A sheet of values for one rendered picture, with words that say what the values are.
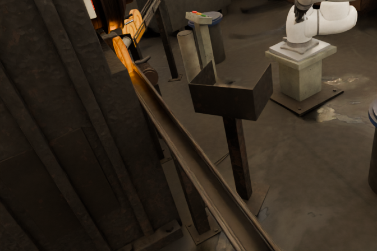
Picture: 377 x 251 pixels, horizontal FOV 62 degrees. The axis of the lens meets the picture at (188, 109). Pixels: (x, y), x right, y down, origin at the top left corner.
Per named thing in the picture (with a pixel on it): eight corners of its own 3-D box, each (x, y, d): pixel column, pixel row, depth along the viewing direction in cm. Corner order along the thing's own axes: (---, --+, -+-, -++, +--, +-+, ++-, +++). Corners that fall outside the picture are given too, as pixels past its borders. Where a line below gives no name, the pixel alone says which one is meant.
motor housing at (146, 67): (160, 142, 213) (136, 73, 184) (150, 127, 231) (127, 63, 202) (176, 134, 216) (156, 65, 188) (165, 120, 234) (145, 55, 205)
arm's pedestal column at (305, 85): (300, 74, 247) (300, 37, 231) (343, 92, 215) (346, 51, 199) (260, 94, 236) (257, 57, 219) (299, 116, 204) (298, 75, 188)
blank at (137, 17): (126, 15, 201) (130, 14, 200) (133, 5, 213) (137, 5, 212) (134, 37, 211) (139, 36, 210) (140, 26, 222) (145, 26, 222)
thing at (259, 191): (267, 221, 145) (252, 89, 107) (217, 205, 159) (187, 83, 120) (280, 189, 159) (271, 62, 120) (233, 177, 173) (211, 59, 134)
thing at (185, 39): (194, 97, 253) (180, 37, 225) (188, 92, 263) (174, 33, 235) (207, 92, 256) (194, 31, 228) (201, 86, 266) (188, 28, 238)
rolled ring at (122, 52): (115, 32, 156) (109, 34, 155) (124, 40, 141) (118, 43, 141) (127, 65, 166) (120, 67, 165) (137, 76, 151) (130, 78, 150)
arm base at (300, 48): (292, 36, 218) (292, 28, 215) (320, 43, 203) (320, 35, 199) (274, 46, 212) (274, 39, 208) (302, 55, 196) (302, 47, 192)
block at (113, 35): (114, 79, 178) (99, 40, 165) (111, 75, 184) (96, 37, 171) (131, 73, 180) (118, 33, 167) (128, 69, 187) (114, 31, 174)
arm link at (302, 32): (286, 33, 211) (285, 1, 198) (315, 31, 205) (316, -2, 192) (286, 44, 199) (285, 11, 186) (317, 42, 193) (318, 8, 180)
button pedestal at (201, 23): (210, 92, 255) (196, 18, 222) (197, 81, 274) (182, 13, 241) (227, 84, 259) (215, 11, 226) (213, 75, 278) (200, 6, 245)
